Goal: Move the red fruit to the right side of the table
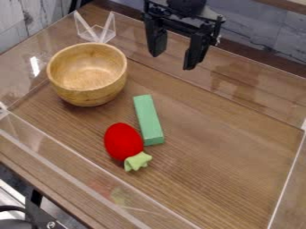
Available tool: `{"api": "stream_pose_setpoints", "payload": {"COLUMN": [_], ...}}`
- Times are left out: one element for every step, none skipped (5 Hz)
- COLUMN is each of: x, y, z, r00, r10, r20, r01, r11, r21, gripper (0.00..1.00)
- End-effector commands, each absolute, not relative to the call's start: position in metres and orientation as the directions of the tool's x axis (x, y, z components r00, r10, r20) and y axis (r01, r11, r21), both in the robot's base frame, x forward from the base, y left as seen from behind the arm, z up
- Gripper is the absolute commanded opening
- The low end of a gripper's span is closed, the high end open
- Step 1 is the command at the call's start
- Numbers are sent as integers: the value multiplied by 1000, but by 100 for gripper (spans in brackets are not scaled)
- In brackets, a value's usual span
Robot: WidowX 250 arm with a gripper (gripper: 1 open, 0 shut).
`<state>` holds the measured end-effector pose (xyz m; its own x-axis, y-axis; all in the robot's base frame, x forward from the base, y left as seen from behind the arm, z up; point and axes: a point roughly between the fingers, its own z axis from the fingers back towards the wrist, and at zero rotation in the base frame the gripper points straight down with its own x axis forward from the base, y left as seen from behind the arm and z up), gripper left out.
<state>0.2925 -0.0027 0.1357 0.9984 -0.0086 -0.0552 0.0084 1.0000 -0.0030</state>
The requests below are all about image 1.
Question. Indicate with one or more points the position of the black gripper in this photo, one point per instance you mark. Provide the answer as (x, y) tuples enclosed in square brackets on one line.
[(184, 17)]

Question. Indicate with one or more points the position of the red plush strawberry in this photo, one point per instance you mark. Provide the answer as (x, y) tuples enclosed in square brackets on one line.
[(123, 144)]

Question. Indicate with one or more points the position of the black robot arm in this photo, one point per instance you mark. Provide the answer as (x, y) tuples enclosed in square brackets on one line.
[(187, 17)]

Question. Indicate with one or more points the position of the clear acrylic stand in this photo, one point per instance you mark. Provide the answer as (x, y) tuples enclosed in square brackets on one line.
[(96, 33)]

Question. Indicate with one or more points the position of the wooden bowl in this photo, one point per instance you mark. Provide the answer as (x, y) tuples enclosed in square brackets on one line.
[(88, 73)]

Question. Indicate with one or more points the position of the green rectangular block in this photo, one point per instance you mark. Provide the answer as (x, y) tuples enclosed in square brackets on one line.
[(151, 128)]

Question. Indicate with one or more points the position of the clear acrylic tray wall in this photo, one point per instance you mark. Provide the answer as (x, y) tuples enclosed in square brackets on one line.
[(88, 191)]

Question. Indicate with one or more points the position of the black table leg bracket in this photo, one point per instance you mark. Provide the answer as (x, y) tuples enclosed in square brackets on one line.
[(43, 220)]

